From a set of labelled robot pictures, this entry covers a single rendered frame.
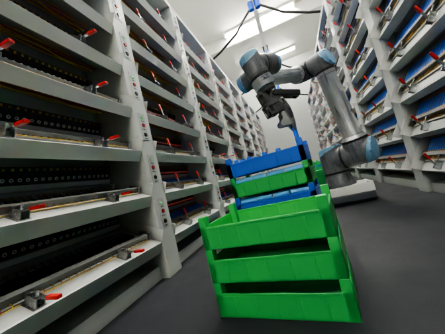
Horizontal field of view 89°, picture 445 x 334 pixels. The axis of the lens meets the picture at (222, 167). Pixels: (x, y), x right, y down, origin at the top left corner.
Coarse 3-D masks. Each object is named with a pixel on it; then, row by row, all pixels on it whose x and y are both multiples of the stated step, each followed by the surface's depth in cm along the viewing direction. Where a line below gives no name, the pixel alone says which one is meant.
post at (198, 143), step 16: (176, 32) 168; (176, 48) 167; (176, 64) 167; (192, 96) 165; (176, 112) 167; (192, 112) 163; (192, 144) 163; (208, 144) 169; (208, 160) 161; (208, 192) 159
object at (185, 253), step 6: (228, 210) 219; (192, 234) 142; (198, 234) 137; (186, 240) 129; (192, 240) 125; (198, 240) 126; (180, 246) 117; (186, 246) 114; (192, 246) 118; (198, 246) 124; (180, 252) 107; (186, 252) 111; (192, 252) 117; (180, 258) 106
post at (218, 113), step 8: (200, 56) 237; (208, 56) 240; (208, 64) 234; (200, 72) 237; (208, 96) 234; (216, 96) 231; (208, 112) 234; (216, 112) 232; (224, 120) 235; (216, 128) 232; (224, 128) 229; (216, 144) 232; (216, 152) 232; (224, 152) 229; (224, 168) 229
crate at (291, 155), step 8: (304, 144) 81; (272, 152) 81; (280, 152) 80; (288, 152) 79; (296, 152) 78; (304, 152) 77; (248, 160) 85; (256, 160) 84; (264, 160) 83; (272, 160) 82; (280, 160) 80; (288, 160) 79; (296, 160) 78; (232, 168) 89; (240, 168) 87; (248, 168) 86; (256, 168) 84; (264, 168) 83; (272, 168) 92; (232, 176) 89; (240, 176) 90
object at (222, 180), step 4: (216, 168) 218; (216, 172) 218; (220, 172) 185; (224, 172) 229; (220, 176) 195; (224, 176) 207; (228, 176) 220; (220, 180) 180; (224, 180) 184; (228, 180) 194; (220, 184) 173; (224, 184) 185; (228, 184) 196
